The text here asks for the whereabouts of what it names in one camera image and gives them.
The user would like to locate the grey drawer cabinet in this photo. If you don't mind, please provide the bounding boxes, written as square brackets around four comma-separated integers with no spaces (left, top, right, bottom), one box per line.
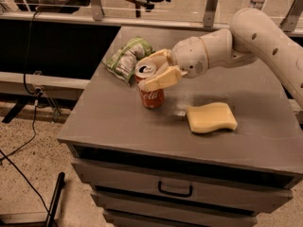
[59,32,303,227]

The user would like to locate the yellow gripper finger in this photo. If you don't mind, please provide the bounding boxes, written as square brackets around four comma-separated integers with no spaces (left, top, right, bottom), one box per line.
[138,65,186,92]
[138,49,173,68]

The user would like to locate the yellow sponge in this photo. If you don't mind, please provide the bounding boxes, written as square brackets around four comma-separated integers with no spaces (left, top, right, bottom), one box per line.
[186,102,238,133]

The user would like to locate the red coke can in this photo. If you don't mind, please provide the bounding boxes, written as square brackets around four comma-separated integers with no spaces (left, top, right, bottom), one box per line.
[134,61,164,109]

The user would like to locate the dark metal railing post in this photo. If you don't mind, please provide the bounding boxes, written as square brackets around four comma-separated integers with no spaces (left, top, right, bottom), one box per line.
[280,0,303,32]

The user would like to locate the black drawer handle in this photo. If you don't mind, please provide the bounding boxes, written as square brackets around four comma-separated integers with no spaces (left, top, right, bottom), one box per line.
[157,181,193,198]

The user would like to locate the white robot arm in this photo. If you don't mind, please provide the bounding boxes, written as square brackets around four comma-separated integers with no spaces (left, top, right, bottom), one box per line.
[138,8,303,107]

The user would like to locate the grey metal railing post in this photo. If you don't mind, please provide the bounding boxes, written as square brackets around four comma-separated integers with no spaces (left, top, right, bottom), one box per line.
[90,0,104,21]
[203,0,219,27]

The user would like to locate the black metal floor stand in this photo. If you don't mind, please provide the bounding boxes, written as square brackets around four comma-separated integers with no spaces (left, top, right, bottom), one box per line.
[0,172,65,227]

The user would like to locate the black power cable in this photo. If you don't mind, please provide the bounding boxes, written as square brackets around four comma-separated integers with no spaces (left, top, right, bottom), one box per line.
[0,8,60,227]

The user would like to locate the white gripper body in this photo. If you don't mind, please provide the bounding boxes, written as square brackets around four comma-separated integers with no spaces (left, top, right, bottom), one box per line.
[172,37,209,79]

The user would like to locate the green chip bag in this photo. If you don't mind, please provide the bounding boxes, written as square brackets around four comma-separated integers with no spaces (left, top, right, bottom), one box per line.
[102,36,153,84]

